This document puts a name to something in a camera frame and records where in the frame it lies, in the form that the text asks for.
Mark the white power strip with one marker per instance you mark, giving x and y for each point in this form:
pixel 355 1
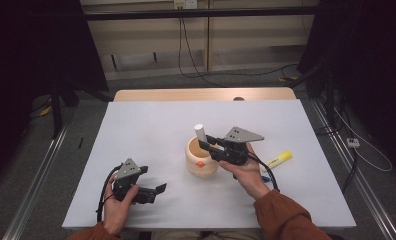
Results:
pixel 353 142

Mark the wooden table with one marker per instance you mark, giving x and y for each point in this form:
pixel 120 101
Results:
pixel 202 94

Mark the black curtain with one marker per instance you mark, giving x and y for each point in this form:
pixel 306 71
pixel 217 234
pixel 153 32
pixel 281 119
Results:
pixel 26 50
pixel 372 50

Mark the person's left hand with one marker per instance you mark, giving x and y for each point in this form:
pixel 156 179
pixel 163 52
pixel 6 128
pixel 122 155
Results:
pixel 117 213

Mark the white wall outlet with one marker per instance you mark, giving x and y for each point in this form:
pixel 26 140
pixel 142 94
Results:
pixel 185 4

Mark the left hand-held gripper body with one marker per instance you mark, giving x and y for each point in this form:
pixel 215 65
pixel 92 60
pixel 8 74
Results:
pixel 127 180

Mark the person's right hand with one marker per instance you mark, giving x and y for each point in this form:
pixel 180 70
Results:
pixel 247 180

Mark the black horizontal bar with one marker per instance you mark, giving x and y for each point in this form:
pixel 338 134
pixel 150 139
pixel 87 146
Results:
pixel 202 13

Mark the metal floor rail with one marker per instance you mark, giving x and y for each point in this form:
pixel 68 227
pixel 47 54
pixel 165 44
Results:
pixel 359 180
pixel 36 183

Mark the black metal stand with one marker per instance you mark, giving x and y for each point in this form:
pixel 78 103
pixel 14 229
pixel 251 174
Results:
pixel 56 110

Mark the beige ribbed pen holder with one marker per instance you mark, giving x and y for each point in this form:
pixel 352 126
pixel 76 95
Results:
pixel 201 163

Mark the yellow highlighter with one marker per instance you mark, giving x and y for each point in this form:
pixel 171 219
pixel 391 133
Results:
pixel 279 159

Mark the white glue stick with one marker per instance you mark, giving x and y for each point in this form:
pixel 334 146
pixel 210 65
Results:
pixel 200 132

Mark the beige wooden cabinet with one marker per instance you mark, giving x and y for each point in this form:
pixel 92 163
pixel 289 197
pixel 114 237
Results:
pixel 252 40

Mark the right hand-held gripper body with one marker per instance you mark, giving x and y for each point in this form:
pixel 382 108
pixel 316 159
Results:
pixel 237 146

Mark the white table mat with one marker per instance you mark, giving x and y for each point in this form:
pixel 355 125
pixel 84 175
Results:
pixel 152 126

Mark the person's legs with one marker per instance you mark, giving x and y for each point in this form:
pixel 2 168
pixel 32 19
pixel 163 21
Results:
pixel 209 236

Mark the blue pen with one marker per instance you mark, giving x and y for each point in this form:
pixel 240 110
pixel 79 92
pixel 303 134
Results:
pixel 266 179

